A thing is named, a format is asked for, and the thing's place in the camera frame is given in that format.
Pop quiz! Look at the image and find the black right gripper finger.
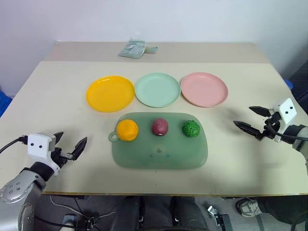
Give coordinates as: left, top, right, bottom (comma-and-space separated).
232, 120, 261, 139
248, 105, 272, 118

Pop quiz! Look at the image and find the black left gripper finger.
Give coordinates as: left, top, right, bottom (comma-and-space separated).
53, 131, 64, 146
72, 136, 88, 161

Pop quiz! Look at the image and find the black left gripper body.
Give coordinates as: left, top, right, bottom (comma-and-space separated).
51, 147, 74, 169

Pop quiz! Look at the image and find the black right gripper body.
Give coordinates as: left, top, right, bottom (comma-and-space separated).
258, 111, 282, 141

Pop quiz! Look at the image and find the orange fruit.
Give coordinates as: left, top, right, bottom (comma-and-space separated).
116, 119, 139, 141

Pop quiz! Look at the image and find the green vegetable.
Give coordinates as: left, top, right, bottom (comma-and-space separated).
181, 120, 201, 139

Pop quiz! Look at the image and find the pink plastic plate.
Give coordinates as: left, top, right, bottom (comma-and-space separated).
180, 72, 229, 108

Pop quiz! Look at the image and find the yellow plastic plate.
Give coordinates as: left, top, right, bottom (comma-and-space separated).
86, 75, 135, 113

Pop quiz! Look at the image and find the purple fruit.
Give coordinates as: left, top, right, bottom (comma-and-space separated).
151, 117, 169, 137

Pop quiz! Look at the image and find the light green plastic plate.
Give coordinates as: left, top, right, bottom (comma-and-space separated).
134, 72, 181, 108

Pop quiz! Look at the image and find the dark chair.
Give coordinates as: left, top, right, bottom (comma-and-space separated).
287, 63, 308, 103

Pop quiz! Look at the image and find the grey sneaker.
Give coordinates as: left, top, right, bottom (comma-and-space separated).
235, 196, 263, 218

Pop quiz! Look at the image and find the translucent green cutting board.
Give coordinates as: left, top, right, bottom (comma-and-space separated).
108, 112, 208, 170

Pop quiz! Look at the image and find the dark trouser leg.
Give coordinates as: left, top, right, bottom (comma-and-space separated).
255, 196, 308, 228

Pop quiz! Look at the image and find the silver metal caster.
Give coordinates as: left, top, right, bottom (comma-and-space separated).
206, 204, 219, 219

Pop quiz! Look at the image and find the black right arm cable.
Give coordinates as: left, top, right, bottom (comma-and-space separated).
268, 122, 295, 143

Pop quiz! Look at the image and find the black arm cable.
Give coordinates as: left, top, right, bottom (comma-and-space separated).
268, 122, 295, 143
0, 135, 28, 154

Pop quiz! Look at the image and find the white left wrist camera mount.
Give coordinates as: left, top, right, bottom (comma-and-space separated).
26, 133, 61, 176

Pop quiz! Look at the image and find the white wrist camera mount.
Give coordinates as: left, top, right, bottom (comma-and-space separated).
269, 98, 298, 126
26, 133, 61, 176

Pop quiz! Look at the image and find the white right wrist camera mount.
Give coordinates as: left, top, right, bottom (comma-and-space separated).
269, 98, 298, 126

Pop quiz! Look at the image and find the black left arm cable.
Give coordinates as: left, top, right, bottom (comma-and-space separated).
0, 135, 28, 154

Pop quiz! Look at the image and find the thin white floor cable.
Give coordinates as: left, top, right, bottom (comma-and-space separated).
50, 195, 116, 218

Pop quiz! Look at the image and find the black metal bracket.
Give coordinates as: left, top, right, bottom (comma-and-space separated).
215, 213, 233, 231

